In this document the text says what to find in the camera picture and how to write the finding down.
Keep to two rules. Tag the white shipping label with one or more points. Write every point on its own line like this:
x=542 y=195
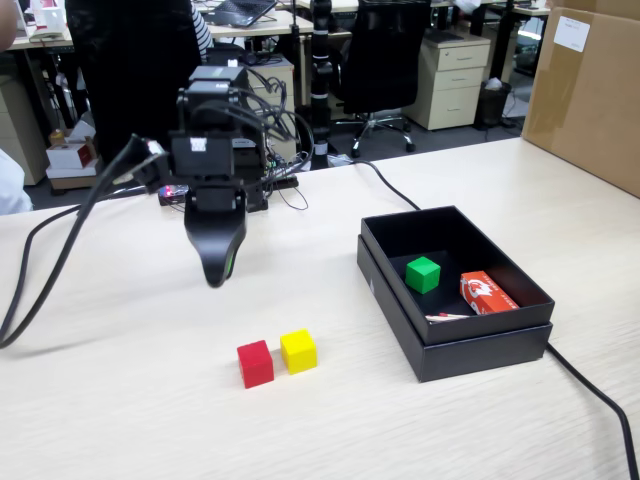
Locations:
x=572 y=34

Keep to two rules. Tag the large brown cardboard box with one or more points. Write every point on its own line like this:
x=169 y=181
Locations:
x=585 y=100

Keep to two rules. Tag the light wood office desk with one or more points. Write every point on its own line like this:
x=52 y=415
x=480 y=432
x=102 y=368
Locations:
x=280 y=25
x=20 y=44

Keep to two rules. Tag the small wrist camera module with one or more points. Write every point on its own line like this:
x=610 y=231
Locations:
x=150 y=167

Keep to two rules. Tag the beige drawer pedestal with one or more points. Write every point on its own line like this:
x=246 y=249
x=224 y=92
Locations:
x=450 y=80
x=280 y=85

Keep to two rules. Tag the flat brown cardboard box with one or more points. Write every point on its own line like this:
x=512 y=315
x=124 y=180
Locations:
x=75 y=181

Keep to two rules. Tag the desk with black legs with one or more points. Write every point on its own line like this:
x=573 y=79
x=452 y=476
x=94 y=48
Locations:
x=500 y=45

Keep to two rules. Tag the small picture frame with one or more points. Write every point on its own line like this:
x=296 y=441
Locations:
x=22 y=20

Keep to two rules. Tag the person in striped shirt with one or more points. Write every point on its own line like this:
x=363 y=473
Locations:
x=201 y=35

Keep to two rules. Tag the thin black stand pole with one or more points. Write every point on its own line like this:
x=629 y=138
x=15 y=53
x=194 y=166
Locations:
x=295 y=50

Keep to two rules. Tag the black pole white bands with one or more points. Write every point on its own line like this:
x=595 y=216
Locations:
x=321 y=60

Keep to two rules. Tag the red wooden cube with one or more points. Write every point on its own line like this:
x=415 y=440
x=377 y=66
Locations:
x=256 y=365

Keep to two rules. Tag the orange matchbox carton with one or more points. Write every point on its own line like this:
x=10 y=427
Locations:
x=485 y=295

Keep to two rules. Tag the dark open laptop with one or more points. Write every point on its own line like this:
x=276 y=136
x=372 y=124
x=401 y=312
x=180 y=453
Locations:
x=240 y=10

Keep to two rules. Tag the white red small carton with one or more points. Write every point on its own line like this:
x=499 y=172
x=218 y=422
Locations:
x=67 y=156

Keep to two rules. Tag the green wooden cube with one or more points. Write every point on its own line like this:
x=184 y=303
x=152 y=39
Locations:
x=422 y=275

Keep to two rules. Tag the black high-back office chair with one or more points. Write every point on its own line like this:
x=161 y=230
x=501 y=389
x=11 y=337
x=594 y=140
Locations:
x=135 y=75

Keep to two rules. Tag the controller board with LED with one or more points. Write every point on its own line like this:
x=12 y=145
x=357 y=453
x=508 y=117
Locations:
x=172 y=192

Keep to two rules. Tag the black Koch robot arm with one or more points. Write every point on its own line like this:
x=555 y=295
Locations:
x=210 y=115

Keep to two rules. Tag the black box lid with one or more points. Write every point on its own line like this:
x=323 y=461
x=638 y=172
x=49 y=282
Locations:
x=480 y=357

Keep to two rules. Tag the person in white clothing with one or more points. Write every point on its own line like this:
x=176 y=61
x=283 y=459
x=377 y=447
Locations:
x=12 y=185

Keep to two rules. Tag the black mesh office chair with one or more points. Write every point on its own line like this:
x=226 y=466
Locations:
x=385 y=55

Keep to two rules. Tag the black cardboard box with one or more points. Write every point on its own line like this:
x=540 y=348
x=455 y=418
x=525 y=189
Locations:
x=490 y=325

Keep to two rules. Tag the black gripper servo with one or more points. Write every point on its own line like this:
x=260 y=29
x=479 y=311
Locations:
x=215 y=197

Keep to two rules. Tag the beige side cabinet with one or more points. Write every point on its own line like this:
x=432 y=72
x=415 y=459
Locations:
x=20 y=135

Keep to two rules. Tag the black waste bin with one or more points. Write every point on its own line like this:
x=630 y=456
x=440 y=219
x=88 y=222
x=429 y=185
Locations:
x=495 y=107

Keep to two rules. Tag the yellow wooden cube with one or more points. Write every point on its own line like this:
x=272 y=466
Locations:
x=299 y=352

